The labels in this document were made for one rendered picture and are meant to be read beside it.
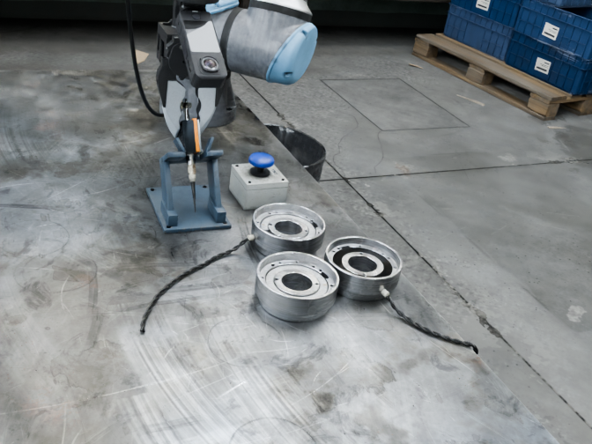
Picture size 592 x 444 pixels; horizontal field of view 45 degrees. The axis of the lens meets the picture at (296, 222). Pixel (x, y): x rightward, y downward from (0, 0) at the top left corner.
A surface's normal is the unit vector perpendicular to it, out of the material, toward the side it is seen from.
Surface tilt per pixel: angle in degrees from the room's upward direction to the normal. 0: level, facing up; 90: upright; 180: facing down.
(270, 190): 90
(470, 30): 90
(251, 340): 0
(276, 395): 0
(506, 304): 0
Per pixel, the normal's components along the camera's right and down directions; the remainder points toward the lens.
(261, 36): -0.32, 0.07
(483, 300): 0.14, -0.86
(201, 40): 0.35, -0.47
